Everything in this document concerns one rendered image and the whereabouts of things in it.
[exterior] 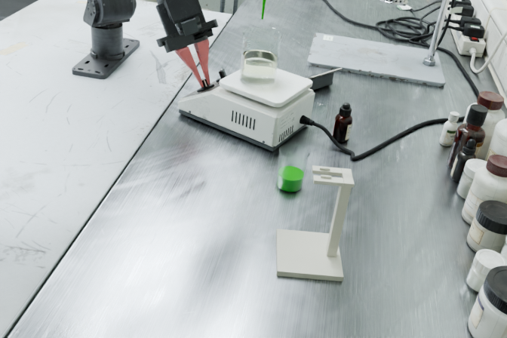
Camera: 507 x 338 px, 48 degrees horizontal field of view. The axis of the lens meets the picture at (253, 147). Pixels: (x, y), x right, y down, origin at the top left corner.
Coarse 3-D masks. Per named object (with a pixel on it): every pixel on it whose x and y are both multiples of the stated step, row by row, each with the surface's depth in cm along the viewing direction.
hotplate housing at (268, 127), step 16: (192, 96) 98; (208, 96) 95; (224, 96) 94; (240, 96) 94; (304, 96) 96; (192, 112) 99; (208, 112) 97; (224, 112) 95; (240, 112) 93; (256, 112) 91; (272, 112) 90; (288, 112) 92; (304, 112) 98; (224, 128) 96; (240, 128) 94; (256, 128) 92; (272, 128) 90; (288, 128) 94; (256, 144) 94; (272, 144) 92
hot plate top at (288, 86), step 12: (288, 72) 99; (228, 84) 93; (240, 84) 93; (276, 84) 95; (288, 84) 95; (300, 84) 95; (252, 96) 91; (264, 96) 90; (276, 96) 91; (288, 96) 91
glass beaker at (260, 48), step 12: (252, 36) 94; (264, 36) 94; (276, 36) 93; (252, 48) 90; (264, 48) 89; (276, 48) 90; (252, 60) 91; (264, 60) 90; (276, 60) 92; (240, 72) 94; (252, 72) 92; (264, 72) 92; (276, 72) 94; (252, 84) 93; (264, 84) 93
